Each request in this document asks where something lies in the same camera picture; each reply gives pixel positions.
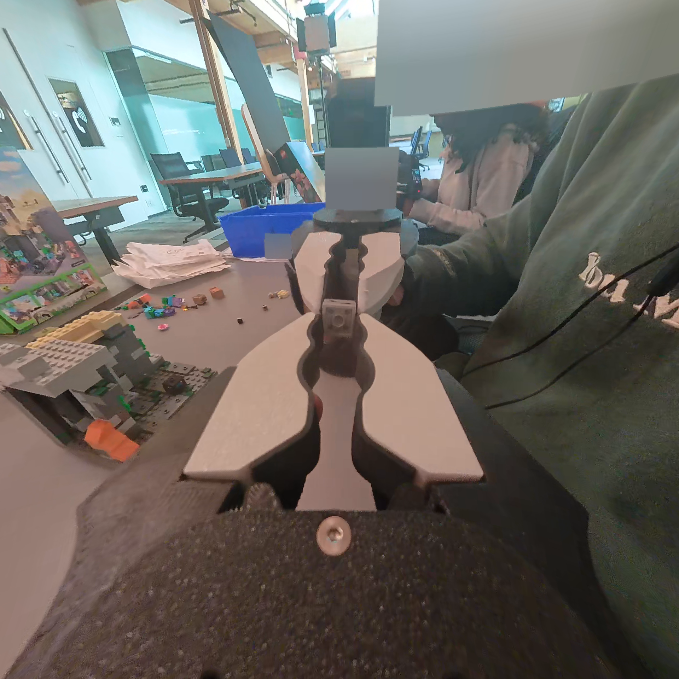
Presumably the wood-edged side table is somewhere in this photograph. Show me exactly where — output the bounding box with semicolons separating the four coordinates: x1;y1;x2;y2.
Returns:
50;195;140;266

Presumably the person's green sweatshirt torso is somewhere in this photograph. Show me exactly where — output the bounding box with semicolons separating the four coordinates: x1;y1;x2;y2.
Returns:
462;74;679;679

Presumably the green toy set box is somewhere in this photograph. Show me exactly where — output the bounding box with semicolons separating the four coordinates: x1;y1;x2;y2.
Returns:
0;146;107;335

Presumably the pale square toy tile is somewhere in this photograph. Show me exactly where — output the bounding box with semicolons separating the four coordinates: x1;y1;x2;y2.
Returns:
321;298;356;341

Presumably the black cord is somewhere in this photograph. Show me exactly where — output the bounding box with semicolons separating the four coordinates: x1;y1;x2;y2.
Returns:
464;244;679;409

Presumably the blue plastic bin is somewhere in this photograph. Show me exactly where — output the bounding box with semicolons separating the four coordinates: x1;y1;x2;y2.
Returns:
219;203;327;259

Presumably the black light on stand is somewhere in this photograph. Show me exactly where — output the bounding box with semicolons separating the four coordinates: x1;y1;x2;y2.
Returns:
296;1;338;152

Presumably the black square panel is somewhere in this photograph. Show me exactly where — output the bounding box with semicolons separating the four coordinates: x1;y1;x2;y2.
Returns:
207;11;290;155

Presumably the blue flower picture box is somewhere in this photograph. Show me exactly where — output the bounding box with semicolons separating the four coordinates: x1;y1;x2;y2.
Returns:
278;140;325;205

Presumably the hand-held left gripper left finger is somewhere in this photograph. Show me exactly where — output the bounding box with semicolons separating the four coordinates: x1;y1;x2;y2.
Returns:
182;312;323;511

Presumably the white paper bag pile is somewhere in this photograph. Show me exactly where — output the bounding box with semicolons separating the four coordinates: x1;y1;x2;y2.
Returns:
112;239;231;290

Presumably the person's right forearm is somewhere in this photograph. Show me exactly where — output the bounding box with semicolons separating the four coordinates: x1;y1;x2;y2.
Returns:
403;196;536;319

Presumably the grey desk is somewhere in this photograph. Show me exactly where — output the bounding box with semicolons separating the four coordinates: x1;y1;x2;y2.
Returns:
0;257;404;664

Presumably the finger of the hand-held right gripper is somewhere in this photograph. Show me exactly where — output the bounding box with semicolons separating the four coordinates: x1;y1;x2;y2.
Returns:
293;232;341;314
355;232;405;317

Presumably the heap of colourful toy pieces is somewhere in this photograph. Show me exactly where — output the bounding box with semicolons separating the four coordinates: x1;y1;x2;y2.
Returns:
114;294;189;321

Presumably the toy brick building model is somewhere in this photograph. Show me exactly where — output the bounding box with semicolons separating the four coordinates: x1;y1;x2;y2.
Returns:
0;310;218;462

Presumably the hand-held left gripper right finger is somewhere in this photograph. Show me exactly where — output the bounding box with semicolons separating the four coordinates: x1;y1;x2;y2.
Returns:
351;313;485;511

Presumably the black meeting chair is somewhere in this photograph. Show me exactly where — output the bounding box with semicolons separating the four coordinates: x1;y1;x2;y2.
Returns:
150;152;230;234

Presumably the wood-edged meeting table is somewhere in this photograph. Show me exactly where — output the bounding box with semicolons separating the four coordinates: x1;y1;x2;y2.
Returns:
159;162;266;213

